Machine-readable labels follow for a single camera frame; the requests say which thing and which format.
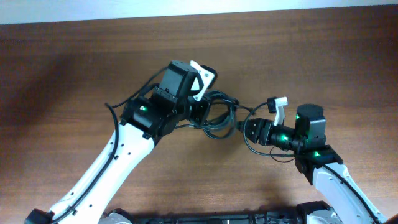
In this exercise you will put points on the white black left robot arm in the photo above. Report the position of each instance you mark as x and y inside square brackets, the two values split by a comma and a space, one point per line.
[151, 113]

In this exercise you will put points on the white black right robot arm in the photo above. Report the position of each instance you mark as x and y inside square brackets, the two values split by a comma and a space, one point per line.
[318, 162]

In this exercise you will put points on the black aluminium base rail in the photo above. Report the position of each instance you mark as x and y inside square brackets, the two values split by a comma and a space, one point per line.
[217, 217]

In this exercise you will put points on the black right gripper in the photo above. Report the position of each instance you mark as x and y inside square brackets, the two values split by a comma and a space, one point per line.
[263, 130]

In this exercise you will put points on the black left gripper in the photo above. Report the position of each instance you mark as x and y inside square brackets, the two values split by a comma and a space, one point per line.
[199, 114]

